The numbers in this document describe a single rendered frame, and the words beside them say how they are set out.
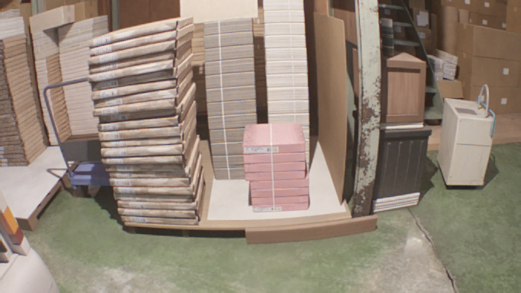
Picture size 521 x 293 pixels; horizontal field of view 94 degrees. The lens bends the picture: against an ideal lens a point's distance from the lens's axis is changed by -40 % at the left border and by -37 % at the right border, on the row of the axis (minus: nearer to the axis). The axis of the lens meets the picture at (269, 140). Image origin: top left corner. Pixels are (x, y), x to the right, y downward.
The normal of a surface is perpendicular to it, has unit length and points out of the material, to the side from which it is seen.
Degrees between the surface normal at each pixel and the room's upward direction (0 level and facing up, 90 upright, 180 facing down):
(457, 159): 90
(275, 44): 90
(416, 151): 90
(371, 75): 90
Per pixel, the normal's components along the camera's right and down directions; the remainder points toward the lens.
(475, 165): -0.23, 0.40
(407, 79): 0.06, 0.40
